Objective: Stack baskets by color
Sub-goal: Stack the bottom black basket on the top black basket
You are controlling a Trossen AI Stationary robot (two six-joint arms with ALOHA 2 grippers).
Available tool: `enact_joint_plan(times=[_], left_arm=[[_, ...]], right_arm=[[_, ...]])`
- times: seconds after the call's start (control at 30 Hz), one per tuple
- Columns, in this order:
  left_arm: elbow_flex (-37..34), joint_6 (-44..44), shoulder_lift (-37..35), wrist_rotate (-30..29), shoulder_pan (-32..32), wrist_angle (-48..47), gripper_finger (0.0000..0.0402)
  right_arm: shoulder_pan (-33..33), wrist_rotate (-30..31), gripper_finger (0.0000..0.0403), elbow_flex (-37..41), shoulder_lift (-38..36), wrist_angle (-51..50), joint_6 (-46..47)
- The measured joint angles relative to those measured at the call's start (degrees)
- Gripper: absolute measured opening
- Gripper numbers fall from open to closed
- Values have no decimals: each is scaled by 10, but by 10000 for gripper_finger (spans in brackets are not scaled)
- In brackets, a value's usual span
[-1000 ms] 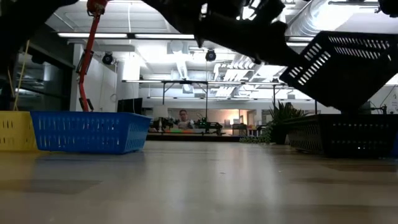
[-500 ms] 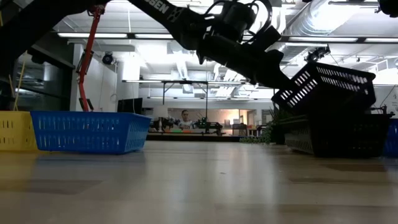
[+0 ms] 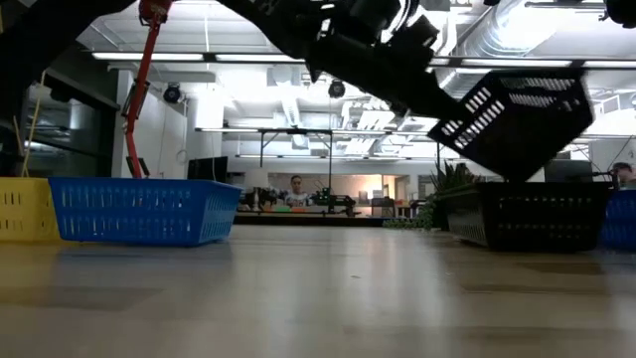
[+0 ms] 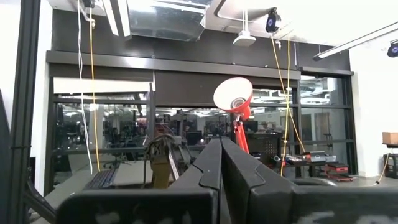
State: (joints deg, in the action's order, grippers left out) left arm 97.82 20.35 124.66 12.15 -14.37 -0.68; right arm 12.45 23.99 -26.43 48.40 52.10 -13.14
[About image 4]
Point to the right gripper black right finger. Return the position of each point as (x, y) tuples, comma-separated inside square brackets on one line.
[(242, 186)]

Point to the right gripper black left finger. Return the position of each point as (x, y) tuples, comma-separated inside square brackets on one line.
[(205, 174)]

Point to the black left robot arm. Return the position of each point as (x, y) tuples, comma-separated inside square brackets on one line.
[(161, 161)]

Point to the black perforated cabinet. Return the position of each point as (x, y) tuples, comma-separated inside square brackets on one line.
[(264, 147)]

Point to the grey laptop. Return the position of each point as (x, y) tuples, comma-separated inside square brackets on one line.
[(130, 174)]

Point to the red desk lamp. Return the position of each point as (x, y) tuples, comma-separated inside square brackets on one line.
[(233, 93)]

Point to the red tool cart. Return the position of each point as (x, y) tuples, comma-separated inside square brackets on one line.
[(339, 169)]

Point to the white roller blind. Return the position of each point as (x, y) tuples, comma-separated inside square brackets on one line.
[(102, 85)]

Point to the white round ceiling device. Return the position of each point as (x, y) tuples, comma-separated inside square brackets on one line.
[(244, 40)]

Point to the brown cardboard box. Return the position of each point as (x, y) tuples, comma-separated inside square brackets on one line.
[(390, 137)]

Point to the white ceiling light fixture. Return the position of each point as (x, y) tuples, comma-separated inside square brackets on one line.
[(119, 15)]

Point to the long linear ceiling light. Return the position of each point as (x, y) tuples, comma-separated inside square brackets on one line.
[(351, 42)]

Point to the silver rectangular ceiling duct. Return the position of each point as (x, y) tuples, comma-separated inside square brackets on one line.
[(168, 18)]

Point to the black metal rig frame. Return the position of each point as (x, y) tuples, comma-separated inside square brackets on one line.
[(25, 93)]

